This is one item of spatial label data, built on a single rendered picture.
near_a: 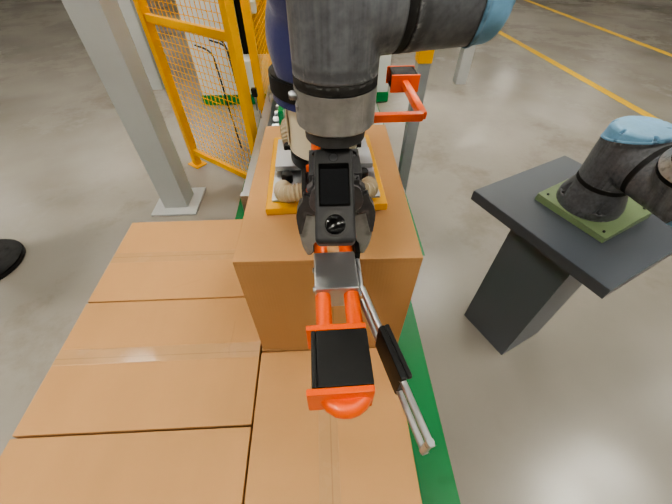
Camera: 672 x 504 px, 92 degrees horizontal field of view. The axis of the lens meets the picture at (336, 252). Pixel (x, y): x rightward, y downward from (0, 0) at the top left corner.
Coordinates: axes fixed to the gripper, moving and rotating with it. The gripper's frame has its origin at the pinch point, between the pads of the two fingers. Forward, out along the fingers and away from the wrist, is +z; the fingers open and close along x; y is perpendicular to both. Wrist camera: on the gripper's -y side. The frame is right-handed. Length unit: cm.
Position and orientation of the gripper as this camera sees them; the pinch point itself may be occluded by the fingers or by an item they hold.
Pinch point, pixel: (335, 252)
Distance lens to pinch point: 51.3
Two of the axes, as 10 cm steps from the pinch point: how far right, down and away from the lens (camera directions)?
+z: 0.0, 6.8, 7.3
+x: -10.0, 0.4, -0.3
